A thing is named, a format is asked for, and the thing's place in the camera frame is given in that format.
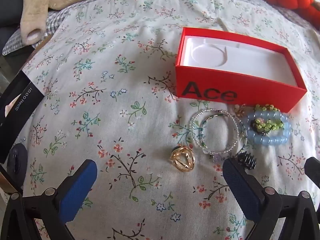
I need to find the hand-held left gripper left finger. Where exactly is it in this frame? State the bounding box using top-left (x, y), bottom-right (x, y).
top-left (0, 159), bottom-right (98, 240)

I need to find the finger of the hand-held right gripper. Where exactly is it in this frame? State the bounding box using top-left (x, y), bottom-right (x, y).
top-left (304, 156), bottom-right (320, 188)

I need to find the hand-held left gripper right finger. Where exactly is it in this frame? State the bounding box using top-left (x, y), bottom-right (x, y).
top-left (222, 157), bottom-right (320, 240)

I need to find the black hair claw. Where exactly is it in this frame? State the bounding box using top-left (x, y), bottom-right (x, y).
top-left (236, 151), bottom-right (258, 169)

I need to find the blue bead bracelet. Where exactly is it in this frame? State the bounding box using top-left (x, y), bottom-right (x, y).
top-left (246, 112), bottom-right (292, 147)

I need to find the gold hair claw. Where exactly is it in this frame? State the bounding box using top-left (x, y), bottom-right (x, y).
top-left (169, 147), bottom-right (196, 172)

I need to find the green bead bracelet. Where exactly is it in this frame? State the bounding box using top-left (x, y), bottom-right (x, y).
top-left (254, 104), bottom-right (284, 133)

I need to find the teal beaded bracelet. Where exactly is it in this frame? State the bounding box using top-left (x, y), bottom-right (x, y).
top-left (199, 112), bottom-right (225, 150)

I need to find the clear beaded bracelet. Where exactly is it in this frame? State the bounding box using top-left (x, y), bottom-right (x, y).
top-left (189, 109), bottom-right (248, 155)

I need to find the red cardboard box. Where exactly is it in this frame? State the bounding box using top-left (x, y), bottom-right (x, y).
top-left (175, 27), bottom-right (307, 113)

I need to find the floral bedsheet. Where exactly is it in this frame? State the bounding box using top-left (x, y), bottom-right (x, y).
top-left (20, 0), bottom-right (320, 240)

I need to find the dark round object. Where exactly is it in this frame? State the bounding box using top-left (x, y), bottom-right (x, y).
top-left (7, 144), bottom-right (28, 178)

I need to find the small gold earring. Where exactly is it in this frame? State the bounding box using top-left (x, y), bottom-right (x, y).
top-left (235, 104), bottom-right (247, 117)

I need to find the black phone box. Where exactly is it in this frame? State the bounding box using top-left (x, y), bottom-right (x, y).
top-left (0, 70), bottom-right (44, 163)

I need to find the dark cloth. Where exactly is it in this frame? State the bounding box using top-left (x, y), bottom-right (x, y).
top-left (0, 0), bottom-right (25, 28)

